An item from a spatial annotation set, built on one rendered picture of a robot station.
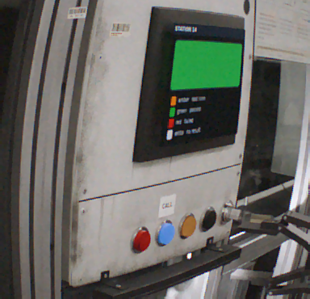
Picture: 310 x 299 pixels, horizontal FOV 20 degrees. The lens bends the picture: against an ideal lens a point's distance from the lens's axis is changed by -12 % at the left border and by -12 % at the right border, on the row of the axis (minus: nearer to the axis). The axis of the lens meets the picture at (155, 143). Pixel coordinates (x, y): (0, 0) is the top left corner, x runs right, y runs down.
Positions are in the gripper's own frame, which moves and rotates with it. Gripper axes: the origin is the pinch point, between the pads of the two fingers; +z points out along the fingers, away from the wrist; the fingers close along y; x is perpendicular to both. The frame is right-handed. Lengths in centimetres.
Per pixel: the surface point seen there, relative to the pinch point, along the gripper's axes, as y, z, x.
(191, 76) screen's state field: 29.1, 5.4, 16.0
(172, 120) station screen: 24.0, 6.1, 20.0
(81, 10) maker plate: 40, 11, 36
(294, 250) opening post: -15.5, 3.6, -42.3
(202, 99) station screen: 25.6, 5.2, 12.8
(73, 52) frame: 35, 11, 37
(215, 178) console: 12.2, 6.7, 2.9
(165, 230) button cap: 8.4, 7.5, 17.2
